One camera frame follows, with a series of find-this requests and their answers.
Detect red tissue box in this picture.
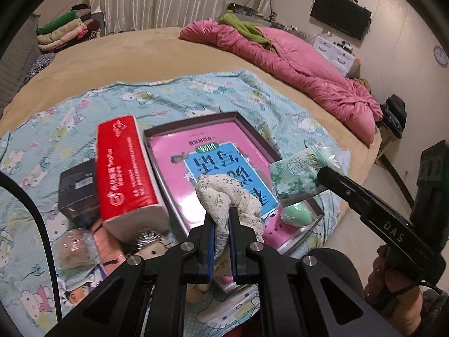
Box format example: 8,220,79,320
95,115,171,244

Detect small black box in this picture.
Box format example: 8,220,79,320
58,158,102,229

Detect floral white cloth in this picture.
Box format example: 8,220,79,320
195,174,264,260

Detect grey quilted headboard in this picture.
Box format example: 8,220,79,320
0,14,43,113

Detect cartoon cat printed blanket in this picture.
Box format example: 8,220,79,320
0,70,351,337

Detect black bag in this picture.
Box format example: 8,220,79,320
382,94,407,137

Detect cartoon printed packet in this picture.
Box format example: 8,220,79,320
65,268,107,311

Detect cluttered dressing table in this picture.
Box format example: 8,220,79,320
226,3,281,25

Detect green cloth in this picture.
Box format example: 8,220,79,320
219,12,278,53

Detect round beige bed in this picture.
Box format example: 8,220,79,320
0,26,383,218

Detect small doll with silver hair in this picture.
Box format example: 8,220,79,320
133,228,172,264

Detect person's right hand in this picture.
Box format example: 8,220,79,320
366,246,427,337

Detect shallow dark-rimmed box tray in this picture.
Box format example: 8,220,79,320
144,111,325,257

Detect black cable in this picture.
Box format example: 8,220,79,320
0,172,64,324

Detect white drawer cabinet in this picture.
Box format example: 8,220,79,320
312,35,358,76

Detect stack of folded clothes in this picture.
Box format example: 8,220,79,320
35,3,102,53

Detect black wall television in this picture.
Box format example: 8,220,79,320
310,0,372,41

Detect pink quilt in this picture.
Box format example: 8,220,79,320
180,17,384,146

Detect green floral tissue pack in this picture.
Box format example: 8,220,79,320
269,143,346,208

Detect brown plush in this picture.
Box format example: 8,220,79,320
56,228,102,278

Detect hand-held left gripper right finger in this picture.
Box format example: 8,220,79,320
229,207,401,337

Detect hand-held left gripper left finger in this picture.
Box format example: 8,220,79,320
45,214,216,337

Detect white framed table mirror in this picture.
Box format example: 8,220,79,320
249,0,275,16

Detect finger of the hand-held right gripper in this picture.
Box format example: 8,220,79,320
317,166,377,223

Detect dark patterned cloth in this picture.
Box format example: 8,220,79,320
24,53,57,85

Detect pink book with blue label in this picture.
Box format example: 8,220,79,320
149,119,281,250

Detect green egg-shaped sponge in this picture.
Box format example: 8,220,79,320
282,202,313,225

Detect pink soft item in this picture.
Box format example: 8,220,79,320
93,230,127,276

